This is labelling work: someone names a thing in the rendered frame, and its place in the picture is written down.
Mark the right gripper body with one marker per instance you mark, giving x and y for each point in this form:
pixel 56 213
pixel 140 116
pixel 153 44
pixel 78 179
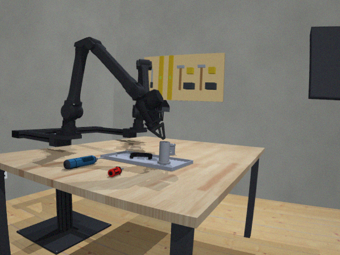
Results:
pixel 148 120

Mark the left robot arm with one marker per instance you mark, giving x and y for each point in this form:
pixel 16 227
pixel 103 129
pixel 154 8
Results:
pixel 143 65

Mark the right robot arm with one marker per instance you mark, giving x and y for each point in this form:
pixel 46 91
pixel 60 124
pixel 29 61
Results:
pixel 144 101

